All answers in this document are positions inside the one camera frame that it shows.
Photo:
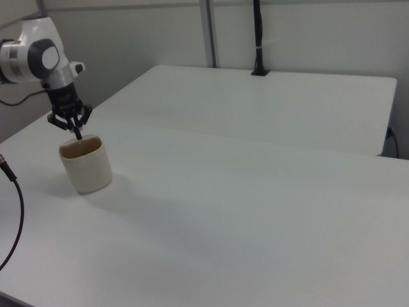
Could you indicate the cream plastic trash bin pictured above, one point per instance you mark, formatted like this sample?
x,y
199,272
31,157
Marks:
x,y
91,174

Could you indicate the grey aluminium partition post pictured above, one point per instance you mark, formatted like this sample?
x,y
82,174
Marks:
x,y
210,32

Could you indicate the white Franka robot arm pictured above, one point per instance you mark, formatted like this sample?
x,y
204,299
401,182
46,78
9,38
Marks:
x,y
35,30

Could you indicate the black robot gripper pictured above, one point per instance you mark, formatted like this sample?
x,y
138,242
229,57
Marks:
x,y
64,96

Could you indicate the black camera pole with base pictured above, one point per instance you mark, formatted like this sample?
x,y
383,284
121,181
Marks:
x,y
256,32

